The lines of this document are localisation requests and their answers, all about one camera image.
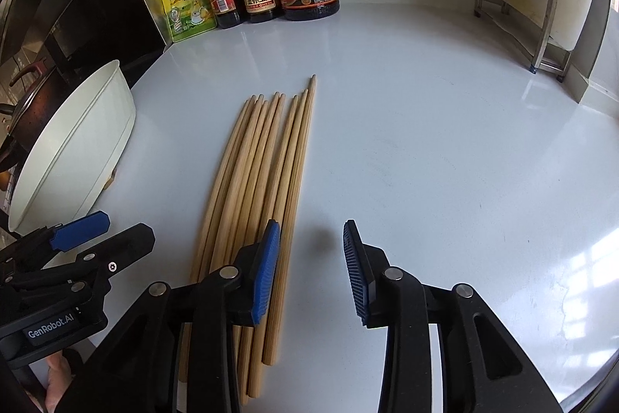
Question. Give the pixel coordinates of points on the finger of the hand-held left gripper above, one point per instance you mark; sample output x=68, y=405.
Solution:
x=80, y=229
x=125, y=246

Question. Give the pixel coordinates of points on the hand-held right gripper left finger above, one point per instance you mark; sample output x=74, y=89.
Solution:
x=266, y=268

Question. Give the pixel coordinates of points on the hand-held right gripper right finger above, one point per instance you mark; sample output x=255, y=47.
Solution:
x=355, y=268

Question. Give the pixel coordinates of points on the white plastic basin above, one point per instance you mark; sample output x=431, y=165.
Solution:
x=72, y=151

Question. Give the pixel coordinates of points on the pile of wooden chopsticks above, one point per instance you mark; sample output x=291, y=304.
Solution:
x=271, y=161

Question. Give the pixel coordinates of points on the person's left hand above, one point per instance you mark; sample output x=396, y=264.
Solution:
x=60, y=372

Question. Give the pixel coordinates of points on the dark brown cooking pot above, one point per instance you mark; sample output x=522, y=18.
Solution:
x=38, y=103

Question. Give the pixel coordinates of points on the yellow green seasoning pouch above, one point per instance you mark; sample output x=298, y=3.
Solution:
x=186, y=6

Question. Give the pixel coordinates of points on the stainless steel rack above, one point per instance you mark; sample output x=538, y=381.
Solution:
x=550, y=65

